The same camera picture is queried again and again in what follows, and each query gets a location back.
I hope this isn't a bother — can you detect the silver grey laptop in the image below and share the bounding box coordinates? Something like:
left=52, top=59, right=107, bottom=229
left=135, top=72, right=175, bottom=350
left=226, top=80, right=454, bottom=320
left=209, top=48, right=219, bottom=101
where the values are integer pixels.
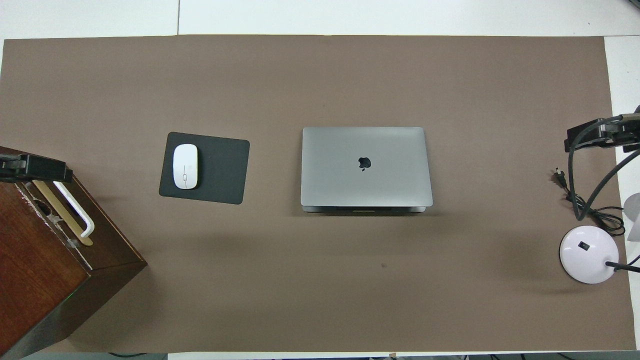
left=300, top=126, right=434, bottom=214

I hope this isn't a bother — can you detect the white computer mouse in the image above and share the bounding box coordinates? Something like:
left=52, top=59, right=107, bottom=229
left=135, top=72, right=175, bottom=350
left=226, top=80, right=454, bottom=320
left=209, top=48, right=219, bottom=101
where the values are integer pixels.
left=172, top=143, right=199, bottom=190

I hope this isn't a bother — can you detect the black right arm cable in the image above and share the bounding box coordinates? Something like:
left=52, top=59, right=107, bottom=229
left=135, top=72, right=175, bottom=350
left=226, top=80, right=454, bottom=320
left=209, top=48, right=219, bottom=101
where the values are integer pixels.
left=568, top=115, right=640, bottom=222

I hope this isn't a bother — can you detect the dark brown wooden box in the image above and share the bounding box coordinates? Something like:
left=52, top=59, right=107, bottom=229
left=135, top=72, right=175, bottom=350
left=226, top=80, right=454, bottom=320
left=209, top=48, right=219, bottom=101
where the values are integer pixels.
left=0, top=145, right=148, bottom=358

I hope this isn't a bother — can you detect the white desk lamp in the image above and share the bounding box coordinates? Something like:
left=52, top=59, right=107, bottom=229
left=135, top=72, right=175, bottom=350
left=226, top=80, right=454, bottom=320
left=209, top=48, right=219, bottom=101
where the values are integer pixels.
left=559, top=192, right=640, bottom=285

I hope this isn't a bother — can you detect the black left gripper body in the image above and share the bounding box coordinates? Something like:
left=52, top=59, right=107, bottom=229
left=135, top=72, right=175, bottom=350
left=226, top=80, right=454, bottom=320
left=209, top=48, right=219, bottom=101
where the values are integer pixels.
left=0, top=154, right=27, bottom=183

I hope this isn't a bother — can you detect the brown table mat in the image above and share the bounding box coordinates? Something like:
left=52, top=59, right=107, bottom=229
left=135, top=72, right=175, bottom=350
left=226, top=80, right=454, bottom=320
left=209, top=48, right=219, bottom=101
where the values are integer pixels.
left=0, top=34, right=637, bottom=354

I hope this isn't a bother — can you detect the black lamp power cable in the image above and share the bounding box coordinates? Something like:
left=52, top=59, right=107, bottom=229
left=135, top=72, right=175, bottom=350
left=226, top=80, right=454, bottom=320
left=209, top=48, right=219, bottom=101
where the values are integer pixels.
left=551, top=168, right=627, bottom=237

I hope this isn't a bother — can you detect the brass box handle plate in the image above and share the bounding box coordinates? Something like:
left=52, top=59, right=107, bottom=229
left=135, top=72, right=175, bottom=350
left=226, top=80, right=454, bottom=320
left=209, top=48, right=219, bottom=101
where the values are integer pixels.
left=31, top=180, right=94, bottom=247

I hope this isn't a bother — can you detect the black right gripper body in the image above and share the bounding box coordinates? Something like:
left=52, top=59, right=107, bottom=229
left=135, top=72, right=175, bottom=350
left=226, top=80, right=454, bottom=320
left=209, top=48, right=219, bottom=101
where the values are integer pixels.
left=600, top=114, right=640, bottom=153

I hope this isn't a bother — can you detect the black mouse pad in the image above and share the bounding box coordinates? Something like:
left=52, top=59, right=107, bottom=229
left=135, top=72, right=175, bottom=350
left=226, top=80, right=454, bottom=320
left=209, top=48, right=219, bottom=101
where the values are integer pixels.
left=158, top=131, right=251, bottom=205

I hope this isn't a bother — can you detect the white box handle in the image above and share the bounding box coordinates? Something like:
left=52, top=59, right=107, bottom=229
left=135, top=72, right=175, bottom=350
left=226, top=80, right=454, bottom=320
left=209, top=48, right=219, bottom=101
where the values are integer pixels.
left=52, top=181, right=96, bottom=238

